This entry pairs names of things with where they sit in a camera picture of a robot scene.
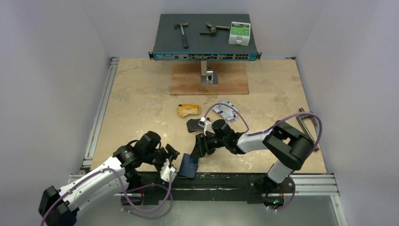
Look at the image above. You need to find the plywood board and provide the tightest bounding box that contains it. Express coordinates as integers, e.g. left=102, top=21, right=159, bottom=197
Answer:
left=170, top=63, right=249, bottom=96

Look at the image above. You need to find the black card pile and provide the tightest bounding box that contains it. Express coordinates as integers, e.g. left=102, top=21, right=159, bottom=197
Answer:
left=186, top=119, right=205, bottom=133

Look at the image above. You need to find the network switch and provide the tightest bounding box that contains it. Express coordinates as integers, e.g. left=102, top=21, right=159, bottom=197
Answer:
left=149, top=14, right=262, bottom=61

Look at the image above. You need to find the metal bracket stand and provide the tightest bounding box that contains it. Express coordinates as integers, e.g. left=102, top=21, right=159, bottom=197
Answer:
left=201, top=60, right=219, bottom=85

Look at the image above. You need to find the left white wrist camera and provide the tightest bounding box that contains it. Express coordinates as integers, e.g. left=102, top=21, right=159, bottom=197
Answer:
left=160, top=159, right=177, bottom=183

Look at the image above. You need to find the metal crank handle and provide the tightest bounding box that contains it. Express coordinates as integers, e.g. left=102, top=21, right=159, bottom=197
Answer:
left=296, top=108, right=320, bottom=152

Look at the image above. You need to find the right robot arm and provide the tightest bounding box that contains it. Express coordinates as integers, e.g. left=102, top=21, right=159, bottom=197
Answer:
left=190, top=120, right=315, bottom=192

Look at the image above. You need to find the rusty metal clamp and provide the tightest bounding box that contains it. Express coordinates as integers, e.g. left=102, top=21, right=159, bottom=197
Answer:
left=199, top=23, right=230, bottom=36

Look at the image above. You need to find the navy blue card holder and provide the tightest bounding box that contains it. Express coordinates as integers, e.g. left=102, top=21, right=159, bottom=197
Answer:
left=178, top=153, right=199, bottom=179

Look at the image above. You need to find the white green box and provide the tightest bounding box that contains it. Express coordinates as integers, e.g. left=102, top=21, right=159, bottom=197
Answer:
left=228, top=22, right=251, bottom=46

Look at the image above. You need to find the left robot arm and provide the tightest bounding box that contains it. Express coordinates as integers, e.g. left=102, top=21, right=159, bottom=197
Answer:
left=38, top=131, right=180, bottom=226

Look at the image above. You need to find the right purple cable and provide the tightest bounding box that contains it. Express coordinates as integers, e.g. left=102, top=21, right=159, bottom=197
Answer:
left=204, top=103, right=323, bottom=213

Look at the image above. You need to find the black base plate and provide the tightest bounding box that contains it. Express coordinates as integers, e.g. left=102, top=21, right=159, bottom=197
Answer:
left=126, top=172, right=295, bottom=207

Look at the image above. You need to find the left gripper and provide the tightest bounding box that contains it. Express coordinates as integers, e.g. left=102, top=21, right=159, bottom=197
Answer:
left=144, top=145, right=179, bottom=171

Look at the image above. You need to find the hammer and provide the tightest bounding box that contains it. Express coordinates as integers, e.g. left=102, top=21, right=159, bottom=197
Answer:
left=174, top=23, right=189, bottom=49

